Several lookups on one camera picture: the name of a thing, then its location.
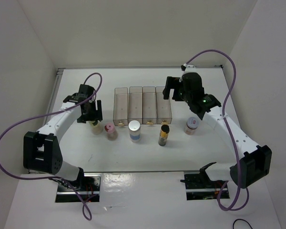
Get yellow cap spice bottle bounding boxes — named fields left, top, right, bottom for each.
left=89, top=121, right=103, bottom=135

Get pink cap spice bottle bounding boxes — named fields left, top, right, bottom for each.
left=104, top=123, right=118, bottom=141

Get white blue cylindrical shaker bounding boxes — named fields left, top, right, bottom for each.
left=128, top=120, right=141, bottom=143

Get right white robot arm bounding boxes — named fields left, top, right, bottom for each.
left=163, top=73, right=272, bottom=189

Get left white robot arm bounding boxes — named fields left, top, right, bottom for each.
left=23, top=84, right=102, bottom=191

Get clear organizer bin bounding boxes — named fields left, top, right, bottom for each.
left=156, top=86, right=172, bottom=125
left=143, top=86, right=157, bottom=125
left=113, top=87, right=128, bottom=126
left=128, top=86, right=143, bottom=124

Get red label spice jar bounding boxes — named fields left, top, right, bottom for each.
left=184, top=117, right=199, bottom=135

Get black gold pepper grinder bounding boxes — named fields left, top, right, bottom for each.
left=158, top=125, right=170, bottom=146

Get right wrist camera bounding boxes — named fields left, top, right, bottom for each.
left=181, top=63, right=197, bottom=74

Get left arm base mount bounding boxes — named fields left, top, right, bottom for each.
left=56, top=172, right=102, bottom=203

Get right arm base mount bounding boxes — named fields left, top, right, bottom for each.
left=180, top=173, right=224, bottom=201

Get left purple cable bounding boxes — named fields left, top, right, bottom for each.
left=0, top=73, right=103, bottom=220

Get purple cable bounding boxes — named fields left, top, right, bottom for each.
left=0, top=73, right=103, bottom=220
left=185, top=49, right=250, bottom=212

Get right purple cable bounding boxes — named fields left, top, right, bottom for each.
left=185, top=49, right=250, bottom=212

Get thin black cable loop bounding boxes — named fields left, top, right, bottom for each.
left=233, top=219, right=253, bottom=229

